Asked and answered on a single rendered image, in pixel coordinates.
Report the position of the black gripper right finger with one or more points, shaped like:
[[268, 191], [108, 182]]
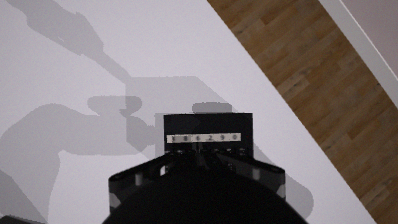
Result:
[[269, 175]]

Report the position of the black lighting desk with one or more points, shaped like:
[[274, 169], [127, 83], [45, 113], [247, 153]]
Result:
[[231, 132]]

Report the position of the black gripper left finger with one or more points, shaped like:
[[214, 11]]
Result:
[[123, 184]]

